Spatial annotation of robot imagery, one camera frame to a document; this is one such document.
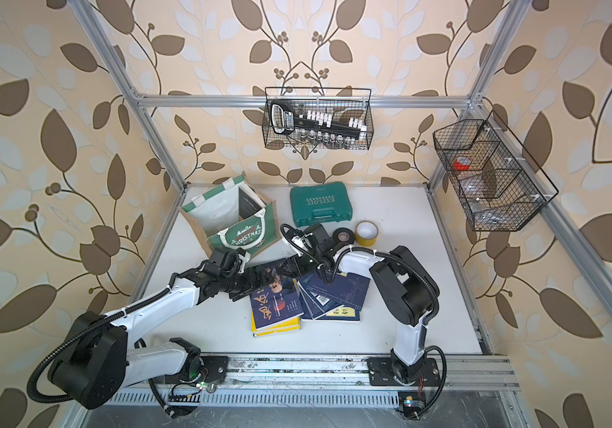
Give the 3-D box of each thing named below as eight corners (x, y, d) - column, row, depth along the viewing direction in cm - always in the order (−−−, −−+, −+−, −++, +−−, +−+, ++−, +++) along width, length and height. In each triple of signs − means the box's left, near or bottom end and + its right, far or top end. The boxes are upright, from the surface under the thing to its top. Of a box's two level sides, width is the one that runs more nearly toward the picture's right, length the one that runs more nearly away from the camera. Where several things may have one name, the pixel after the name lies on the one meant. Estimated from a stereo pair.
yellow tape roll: (355, 246, 102) (357, 241, 99) (353, 226, 108) (354, 220, 105) (378, 246, 102) (380, 241, 99) (375, 226, 108) (376, 220, 105)
